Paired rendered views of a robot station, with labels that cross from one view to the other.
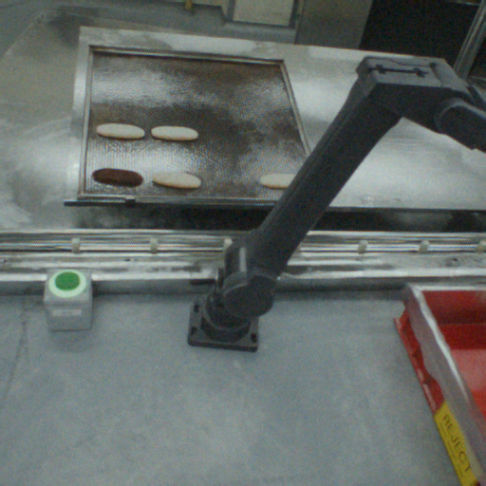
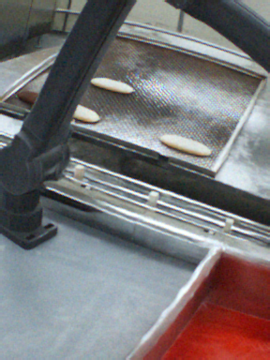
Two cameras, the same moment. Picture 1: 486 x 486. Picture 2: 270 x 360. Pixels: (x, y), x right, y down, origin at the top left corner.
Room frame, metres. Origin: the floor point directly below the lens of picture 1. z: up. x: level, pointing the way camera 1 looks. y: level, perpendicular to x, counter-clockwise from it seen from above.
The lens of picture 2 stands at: (0.04, -0.61, 1.37)
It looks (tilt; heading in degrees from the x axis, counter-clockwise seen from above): 28 degrees down; 35
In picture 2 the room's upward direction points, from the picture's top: 11 degrees clockwise
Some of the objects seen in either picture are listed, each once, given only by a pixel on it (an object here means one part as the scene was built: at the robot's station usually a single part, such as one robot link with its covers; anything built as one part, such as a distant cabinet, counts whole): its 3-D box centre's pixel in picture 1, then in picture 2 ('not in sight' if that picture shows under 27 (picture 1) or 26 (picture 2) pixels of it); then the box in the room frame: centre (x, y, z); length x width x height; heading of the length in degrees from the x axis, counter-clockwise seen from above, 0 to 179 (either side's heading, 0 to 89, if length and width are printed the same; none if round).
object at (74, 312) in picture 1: (69, 305); not in sight; (0.56, 0.25, 0.84); 0.08 x 0.08 x 0.11; 17
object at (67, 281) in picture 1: (67, 282); not in sight; (0.56, 0.25, 0.90); 0.04 x 0.04 x 0.02
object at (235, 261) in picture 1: (246, 281); (33, 166); (0.61, -0.02, 0.94); 0.09 x 0.05 x 0.10; 98
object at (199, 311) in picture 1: (226, 313); (18, 204); (0.60, 0.00, 0.86); 0.12 x 0.09 x 0.08; 97
